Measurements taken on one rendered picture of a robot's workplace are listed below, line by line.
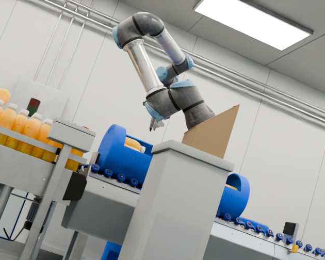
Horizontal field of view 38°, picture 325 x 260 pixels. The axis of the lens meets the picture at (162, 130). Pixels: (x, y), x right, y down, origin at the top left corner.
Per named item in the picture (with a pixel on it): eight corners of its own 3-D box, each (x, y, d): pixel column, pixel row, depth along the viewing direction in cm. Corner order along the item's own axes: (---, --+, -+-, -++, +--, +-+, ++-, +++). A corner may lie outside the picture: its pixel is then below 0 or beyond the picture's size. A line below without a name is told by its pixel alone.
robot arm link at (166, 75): (168, 59, 266) (176, 68, 275) (151, 69, 269) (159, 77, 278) (173, 70, 262) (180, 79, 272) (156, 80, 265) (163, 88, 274)
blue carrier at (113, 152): (241, 224, 273) (256, 177, 278) (101, 172, 245) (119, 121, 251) (218, 219, 299) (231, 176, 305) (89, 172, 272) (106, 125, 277)
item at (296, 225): (293, 248, 295) (299, 224, 298) (288, 246, 293) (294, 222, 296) (283, 246, 304) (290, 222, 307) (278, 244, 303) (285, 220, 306)
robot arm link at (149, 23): (150, -2, 236) (192, 57, 273) (132, 10, 239) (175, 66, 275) (156, 12, 229) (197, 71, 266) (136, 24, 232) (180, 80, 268)
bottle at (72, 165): (78, 174, 244) (91, 140, 248) (67, 169, 240) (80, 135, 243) (71, 172, 249) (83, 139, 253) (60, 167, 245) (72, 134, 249)
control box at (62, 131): (89, 152, 224) (97, 131, 226) (49, 136, 218) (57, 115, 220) (84, 152, 233) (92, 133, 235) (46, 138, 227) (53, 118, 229)
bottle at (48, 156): (38, 158, 232) (51, 123, 236) (47, 162, 239) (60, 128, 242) (49, 161, 229) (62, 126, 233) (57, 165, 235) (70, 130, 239)
